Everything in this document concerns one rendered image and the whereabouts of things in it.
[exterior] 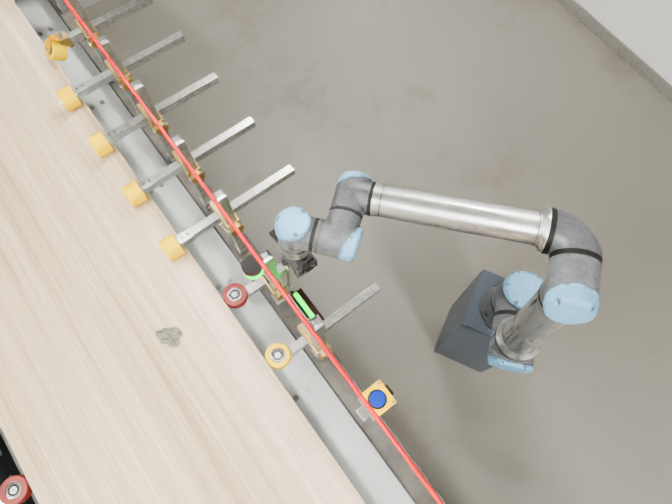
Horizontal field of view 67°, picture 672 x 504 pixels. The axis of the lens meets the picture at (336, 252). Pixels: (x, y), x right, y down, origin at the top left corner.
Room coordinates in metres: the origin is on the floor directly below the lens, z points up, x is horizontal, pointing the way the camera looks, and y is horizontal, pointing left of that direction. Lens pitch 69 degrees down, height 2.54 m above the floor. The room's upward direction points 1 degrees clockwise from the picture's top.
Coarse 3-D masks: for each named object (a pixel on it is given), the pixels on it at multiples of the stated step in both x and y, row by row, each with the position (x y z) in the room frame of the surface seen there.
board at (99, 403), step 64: (0, 0) 1.71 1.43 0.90; (0, 64) 1.38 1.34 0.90; (0, 128) 1.08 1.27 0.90; (64, 128) 1.09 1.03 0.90; (0, 192) 0.82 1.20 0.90; (64, 192) 0.82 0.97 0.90; (0, 256) 0.58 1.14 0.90; (64, 256) 0.58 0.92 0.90; (128, 256) 0.59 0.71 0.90; (192, 256) 0.59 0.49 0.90; (0, 320) 0.36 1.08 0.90; (64, 320) 0.36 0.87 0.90; (128, 320) 0.37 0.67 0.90; (192, 320) 0.37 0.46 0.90; (0, 384) 0.16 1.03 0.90; (64, 384) 0.16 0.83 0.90; (128, 384) 0.17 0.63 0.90; (192, 384) 0.17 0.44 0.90; (256, 384) 0.18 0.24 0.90; (64, 448) -0.02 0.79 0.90; (128, 448) -0.02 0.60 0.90; (192, 448) -0.01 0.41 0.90; (256, 448) -0.01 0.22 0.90; (320, 448) -0.01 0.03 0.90
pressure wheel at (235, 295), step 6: (228, 288) 0.48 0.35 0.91; (234, 288) 0.48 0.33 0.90; (240, 288) 0.48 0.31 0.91; (222, 294) 0.46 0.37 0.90; (228, 294) 0.46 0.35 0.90; (234, 294) 0.46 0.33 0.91; (240, 294) 0.46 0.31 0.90; (246, 294) 0.46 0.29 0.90; (228, 300) 0.44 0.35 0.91; (234, 300) 0.44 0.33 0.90; (240, 300) 0.44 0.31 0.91; (246, 300) 0.45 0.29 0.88; (234, 306) 0.42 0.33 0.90; (240, 306) 0.43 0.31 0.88
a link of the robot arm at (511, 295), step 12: (516, 276) 0.56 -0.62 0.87; (528, 276) 0.57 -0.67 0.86; (504, 288) 0.52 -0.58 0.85; (516, 288) 0.52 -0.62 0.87; (528, 288) 0.52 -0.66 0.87; (492, 300) 0.52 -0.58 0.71; (504, 300) 0.49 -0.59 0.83; (516, 300) 0.48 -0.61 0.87; (504, 312) 0.44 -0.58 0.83; (516, 312) 0.44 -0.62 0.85
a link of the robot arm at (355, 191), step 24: (336, 192) 0.62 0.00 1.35; (360, 192) 0.61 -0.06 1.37; (384, 192) 0.61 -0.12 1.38; (408, 192) 0.61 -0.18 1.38; (360, 216) 0.55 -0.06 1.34; (384, 216) 0.56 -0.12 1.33; (408, 216) 0.55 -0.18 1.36; (432, 216) 0.54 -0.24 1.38; (456, 216) 0.54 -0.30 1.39; (480, 216) 0.54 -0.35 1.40; (504, 216) 0.53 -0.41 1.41; (528, 216) 0.53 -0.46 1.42; (552, 216) 0.52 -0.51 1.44; (528, 240) 0.48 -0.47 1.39; (552, 240) 0.47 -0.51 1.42; (576, 240) 0.46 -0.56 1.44
